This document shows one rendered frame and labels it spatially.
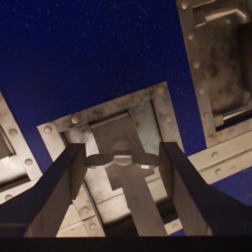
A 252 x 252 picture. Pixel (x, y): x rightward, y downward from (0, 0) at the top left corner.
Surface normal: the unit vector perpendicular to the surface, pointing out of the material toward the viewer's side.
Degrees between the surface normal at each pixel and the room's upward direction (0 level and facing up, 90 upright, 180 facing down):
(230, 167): 90
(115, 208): 90
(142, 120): 90
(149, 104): 90
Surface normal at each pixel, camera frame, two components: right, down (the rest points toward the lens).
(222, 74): 0.20, 0.22
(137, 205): 0.00, -0.33
